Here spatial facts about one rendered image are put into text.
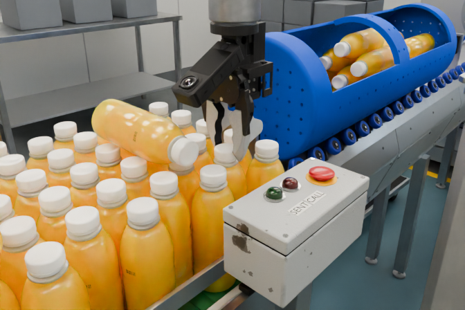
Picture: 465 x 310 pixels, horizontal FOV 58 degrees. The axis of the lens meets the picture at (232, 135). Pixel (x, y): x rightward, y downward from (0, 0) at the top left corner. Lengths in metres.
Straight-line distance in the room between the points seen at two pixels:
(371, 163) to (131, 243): 0.82
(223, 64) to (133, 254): 0.28
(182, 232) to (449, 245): 0.77
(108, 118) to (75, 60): 3.66
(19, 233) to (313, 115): 0.56
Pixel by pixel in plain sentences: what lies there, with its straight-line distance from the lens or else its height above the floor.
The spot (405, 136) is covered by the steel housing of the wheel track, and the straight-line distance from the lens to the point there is 1.41.
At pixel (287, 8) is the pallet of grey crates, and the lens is 4.91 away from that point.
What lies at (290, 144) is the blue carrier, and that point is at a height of 1.01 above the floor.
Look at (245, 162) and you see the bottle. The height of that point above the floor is 1.05.
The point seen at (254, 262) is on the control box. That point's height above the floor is 1.05.
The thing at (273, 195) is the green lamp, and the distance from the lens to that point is 0.54.
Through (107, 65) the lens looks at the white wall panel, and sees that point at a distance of 4.50.
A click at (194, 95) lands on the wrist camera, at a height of 1.22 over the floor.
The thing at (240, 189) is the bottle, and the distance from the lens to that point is 0.68.
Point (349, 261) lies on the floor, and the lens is 2.23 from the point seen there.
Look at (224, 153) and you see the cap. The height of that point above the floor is 1.10.
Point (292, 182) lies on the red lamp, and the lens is 0.57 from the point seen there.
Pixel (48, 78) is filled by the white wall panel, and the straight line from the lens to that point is 4.26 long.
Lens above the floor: 1.39
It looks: 23 degrees down
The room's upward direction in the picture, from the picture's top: straight up
